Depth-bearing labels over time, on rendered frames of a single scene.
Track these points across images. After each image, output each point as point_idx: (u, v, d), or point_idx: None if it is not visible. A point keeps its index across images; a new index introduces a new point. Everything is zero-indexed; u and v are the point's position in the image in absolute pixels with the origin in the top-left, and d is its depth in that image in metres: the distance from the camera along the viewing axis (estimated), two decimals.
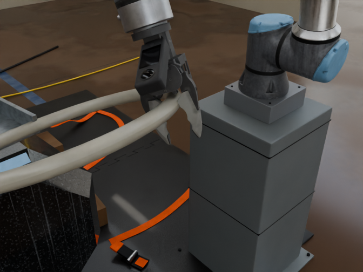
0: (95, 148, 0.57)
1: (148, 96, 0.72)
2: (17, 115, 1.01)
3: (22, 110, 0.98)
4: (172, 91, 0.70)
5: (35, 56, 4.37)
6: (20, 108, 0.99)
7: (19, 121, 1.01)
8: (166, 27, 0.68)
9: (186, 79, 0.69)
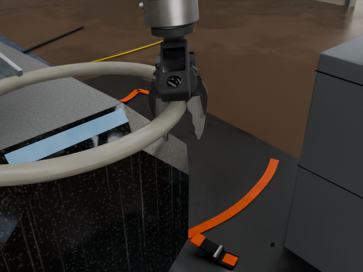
0: (106, 156, 0.56)
1: (158, 94, 0.69)
2: None
3: (6, 60, 0.91)
4: None
5: (60, 36, 4.00)
6: (4, 58, 0.92)
7: (1, 70, 0.94)
8: (192, 28, 0.65)
9: (201, 84, 0.68)
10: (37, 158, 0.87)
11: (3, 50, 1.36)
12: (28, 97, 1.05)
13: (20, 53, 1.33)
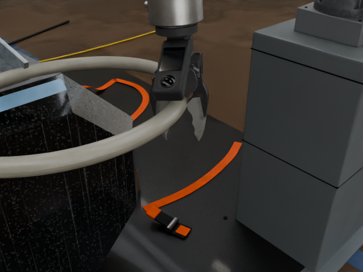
0: (102, 152, 0.56)
1: None
2: (6, 55, 0.94)
3: (13, 52, 0.92)
4: (184, 94, 0.69)
5: (45, 29, 4.10)
6: (11, 49, 0.92)
7: (8, 62, 0.95)
8: (194, 29, 0.65)
9: (201, 86, 0.68)
10: None
11: None
12: None
13: None
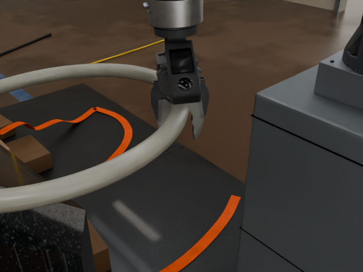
0: (140, 159, 0.53)
1: (160, 95, 0.68)
2: None
3: None
4: None
5: (24, 45, 3.70)
6: None
7: None
8: (196, 29, 0.65)
9: (203, 85, 0.68)
10: None
11: None
12: None
13: None
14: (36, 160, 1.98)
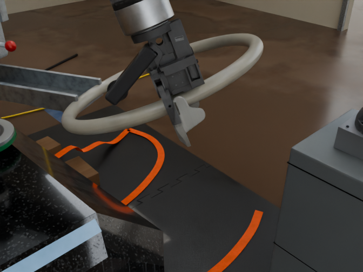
0: (242, 66, 0.75)
1: None
2: (75, 83, 1.10)
3: (83, 76, 1.08)
4: (161, 97, 0.69)
5: (54, 66, 4.04)
6: (81, 76, 1.08)
7: (79, 89, 1.10)
8: (144, 37, 0.63)
9: (159, 94, 0.66)
10: None
11: None
12: (5, 204, 1.09)
13: None
14: None
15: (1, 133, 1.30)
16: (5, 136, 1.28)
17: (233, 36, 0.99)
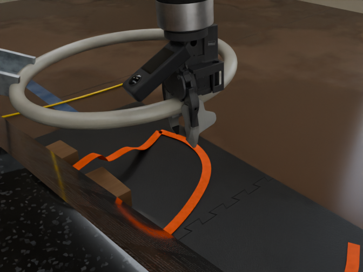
0: (234, 70, 0.79)
1: (166, 87, 0.71)
2: None
3: (12, 52, 0.90)
4: (179, 97, 0.68)
5: None
6: (8, 51, 0.90)
7: (1, 66, 0.92)
8: (189, 37, 0.61)
9: (188, 96, 0.65)
10: None
11: None
12: None
13: (2, 154, 0.77)
14: None
15: None
16: None
17: None
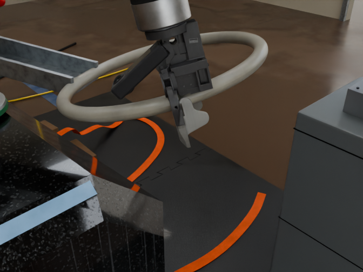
0: (248, 68, 0.74)
1: None
2: (71, 63, 1.07)
3: (80, 58, 1.05)
4: (167, 96, 0.69)
5: None
6: (77, 56, 1.06)
7: (73, 69, 1.08)
8: (159, 35, 0.62)
9: (167, 94, 0.65)
10: None
11: None
12: None
13: None
14: None
15: None
16: None
17: (237, 34, 0.98)
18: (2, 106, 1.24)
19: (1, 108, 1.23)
